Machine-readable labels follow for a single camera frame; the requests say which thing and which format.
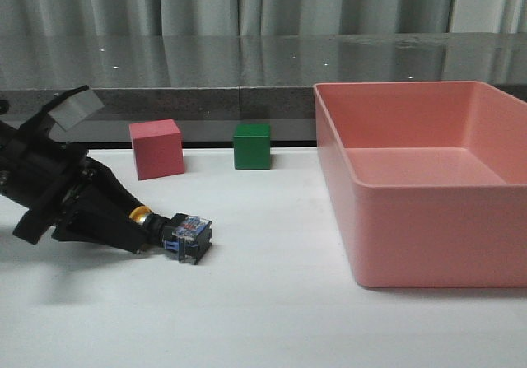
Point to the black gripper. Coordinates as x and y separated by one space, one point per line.
36 172

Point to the yellow push button switch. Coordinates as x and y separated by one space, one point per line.
186 236

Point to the pink cube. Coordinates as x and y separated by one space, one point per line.
157 148

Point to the grey stone ledge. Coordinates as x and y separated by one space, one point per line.
247 77

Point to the green cube near bin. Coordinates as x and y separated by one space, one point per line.
252 146

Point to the grey curtain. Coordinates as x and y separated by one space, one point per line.
259 17

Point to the pink plastic bin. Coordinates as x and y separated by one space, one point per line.
427 181

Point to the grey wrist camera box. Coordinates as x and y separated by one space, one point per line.
76 108

